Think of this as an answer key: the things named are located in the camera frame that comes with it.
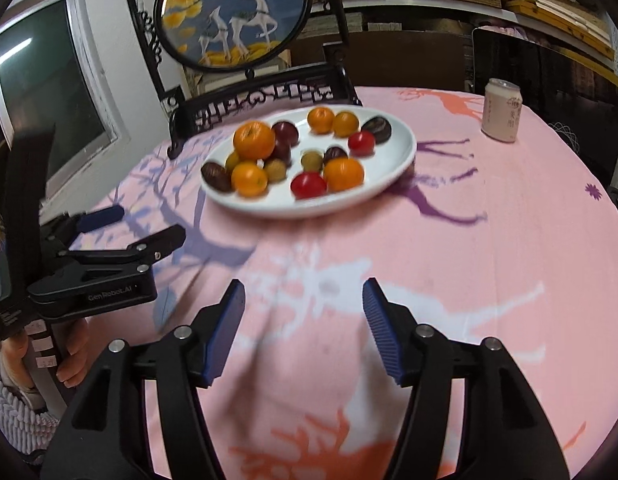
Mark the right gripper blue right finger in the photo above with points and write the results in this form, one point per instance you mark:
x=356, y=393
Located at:
x=417, y=357

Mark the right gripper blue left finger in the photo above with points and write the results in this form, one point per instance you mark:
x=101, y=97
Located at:
x=190, y=358

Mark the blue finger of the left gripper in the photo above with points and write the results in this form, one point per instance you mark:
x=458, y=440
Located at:
x=158, y=246
x=98, y=219

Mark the red cherry tomato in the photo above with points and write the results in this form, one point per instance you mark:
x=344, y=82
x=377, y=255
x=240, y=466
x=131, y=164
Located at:
x=307, y=185
x=362, y=144

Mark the dark cherry with stem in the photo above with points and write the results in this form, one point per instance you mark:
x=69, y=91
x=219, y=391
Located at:
x=334, y=152

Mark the left hand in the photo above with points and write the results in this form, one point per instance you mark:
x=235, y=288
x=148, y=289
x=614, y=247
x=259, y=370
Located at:
x=71, y=372

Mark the yellow orange kumquat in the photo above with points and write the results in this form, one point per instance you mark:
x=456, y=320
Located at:
x=231, y=162

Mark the pink printed tablecloth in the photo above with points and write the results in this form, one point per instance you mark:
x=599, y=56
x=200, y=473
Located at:
x=517, y=241

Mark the black carved wooden stand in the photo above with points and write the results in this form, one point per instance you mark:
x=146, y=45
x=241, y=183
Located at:
x=325, y=81

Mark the beige longan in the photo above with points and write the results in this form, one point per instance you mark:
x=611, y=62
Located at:
x=312, y=161
x=276, y=170

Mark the large orange mandarin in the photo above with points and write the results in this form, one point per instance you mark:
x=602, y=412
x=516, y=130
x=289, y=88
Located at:
x=254, y=140

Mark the framed window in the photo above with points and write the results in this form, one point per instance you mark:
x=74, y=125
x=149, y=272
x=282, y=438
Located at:
x=50, y=74

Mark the dark red plum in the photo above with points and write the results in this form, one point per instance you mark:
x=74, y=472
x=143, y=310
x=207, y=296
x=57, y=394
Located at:
x=282, y=152

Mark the dark red cherry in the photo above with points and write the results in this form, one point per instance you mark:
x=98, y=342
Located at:
x=286, y=132

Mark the small orange on plate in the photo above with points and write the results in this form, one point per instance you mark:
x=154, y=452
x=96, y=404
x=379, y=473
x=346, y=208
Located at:
x=343, y=174

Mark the small orange mandarin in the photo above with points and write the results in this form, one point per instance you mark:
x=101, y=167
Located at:
x=320, y=120

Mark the round deer art screen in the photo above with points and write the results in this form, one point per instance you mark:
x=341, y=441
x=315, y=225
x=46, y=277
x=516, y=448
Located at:
x=222, y=36

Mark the white beverage can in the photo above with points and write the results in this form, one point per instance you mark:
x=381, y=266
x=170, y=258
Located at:
x=502, y=109

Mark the dark chair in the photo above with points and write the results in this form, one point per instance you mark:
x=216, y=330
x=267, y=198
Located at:
x=579, y=104

